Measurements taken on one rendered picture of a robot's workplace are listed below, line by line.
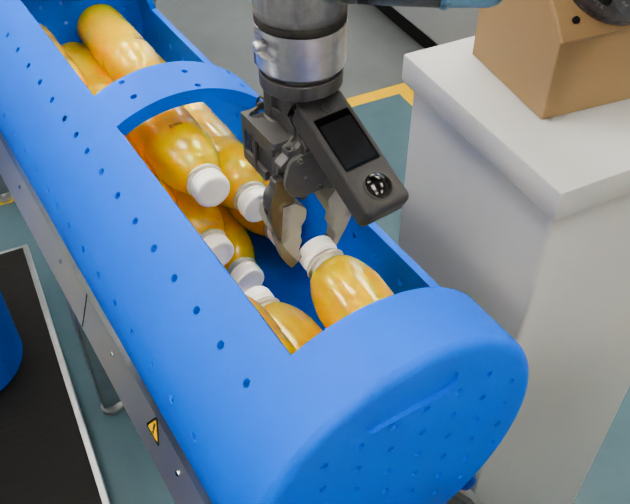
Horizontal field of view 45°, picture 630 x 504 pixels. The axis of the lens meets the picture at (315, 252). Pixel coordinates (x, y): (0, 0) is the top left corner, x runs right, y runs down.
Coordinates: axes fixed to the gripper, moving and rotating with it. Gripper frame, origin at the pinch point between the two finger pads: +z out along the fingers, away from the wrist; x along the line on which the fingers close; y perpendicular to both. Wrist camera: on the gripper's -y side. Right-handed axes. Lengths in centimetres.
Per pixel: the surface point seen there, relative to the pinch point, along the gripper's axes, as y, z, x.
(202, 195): 10.5, -3.1, 7.0
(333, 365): -19.1, -9.9, 10.4
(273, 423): -19.2, -6.9, 15.5
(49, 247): 45, 26, 19
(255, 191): 11.4, -0.1, 0.5
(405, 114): 144, 113, -131
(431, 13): 173, 93, -163
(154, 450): 5.2, 27.2, 19.4
